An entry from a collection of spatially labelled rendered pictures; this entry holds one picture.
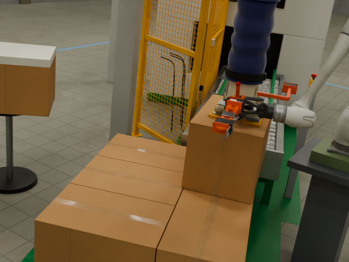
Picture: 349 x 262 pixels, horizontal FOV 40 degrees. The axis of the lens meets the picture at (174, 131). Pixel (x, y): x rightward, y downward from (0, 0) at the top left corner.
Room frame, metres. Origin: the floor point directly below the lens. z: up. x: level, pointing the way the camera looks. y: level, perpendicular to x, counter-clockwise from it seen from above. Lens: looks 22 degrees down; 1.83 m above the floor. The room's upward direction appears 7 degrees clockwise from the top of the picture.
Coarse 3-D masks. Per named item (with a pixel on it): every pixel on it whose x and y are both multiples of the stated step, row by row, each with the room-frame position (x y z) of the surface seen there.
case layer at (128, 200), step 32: (96, 160) 2.60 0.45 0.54; (128, 160) 2.65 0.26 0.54; (160, 160) 2.71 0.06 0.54; (64, 192) 2.17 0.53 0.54; (96, 192) 2.21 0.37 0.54; (128, 192) 2.26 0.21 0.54; (160, 192) 2.30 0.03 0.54; (192, 192) 2.34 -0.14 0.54; (64, 224) 1.89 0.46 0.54; (96, 224) 1.92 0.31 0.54; (128, 224) 1.95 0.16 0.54; (160, 224) 1.99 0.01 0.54; (192, 224) 2.02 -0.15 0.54; (224, 224) 2.06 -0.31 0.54; (64, 256) 1.86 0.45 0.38; (96, 256) 1.84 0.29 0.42; (128, 256) 1.81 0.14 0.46; (160, 256) 1.78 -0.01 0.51; (192, 256) 1.76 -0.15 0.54; (224, 256) 1.79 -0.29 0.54
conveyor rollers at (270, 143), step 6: (264, 84) 4.87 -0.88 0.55; (270, 84) 4.93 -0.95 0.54; (276, 84) 4.93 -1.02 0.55; (216, 90) 4.42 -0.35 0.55; (258, 90) 4.61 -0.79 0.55; (264, 90) 4.67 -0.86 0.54; (270, 90) 4.67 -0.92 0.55; (276, 90) 4.74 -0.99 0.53; (276, 102) 4.30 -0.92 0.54; (270, 126) 3.60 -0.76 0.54; (270, 132) 3.50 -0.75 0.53; (270, 138) 3.33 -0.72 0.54; (270, 144) 3.24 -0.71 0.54
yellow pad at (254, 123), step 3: (243, 120) 2.47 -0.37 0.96; (246, 120) 2.48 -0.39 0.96; (249, 120) 2.47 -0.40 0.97; (252, 120) 2.47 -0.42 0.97; (261, 120) 2.51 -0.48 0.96; (243, 123) 2.45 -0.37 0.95; (246, 123) 2.45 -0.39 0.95; (249, 123) 2.45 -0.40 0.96; (252, 123) 2.44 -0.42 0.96; (255, 123) 2.44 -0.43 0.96; (258, 123) 2.45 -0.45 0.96; (258, 126) 2.43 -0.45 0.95
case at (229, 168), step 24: (216, 96) 2.92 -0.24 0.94; (192, 120) 2.42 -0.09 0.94; (240, 120) 2.51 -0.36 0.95; (264, 120) 2.56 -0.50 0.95; (192, 144) 2.38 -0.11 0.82; (216, 144) 2.34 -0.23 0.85; (240, 144) 2.31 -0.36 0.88; (264, 144) 2.54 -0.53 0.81; (192, 168) 2.37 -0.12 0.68; (216, 168) 2.34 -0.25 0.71; (240, 168) 2.31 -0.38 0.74; (216, 192) 2.33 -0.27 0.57; (240, 192) 2.30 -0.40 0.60
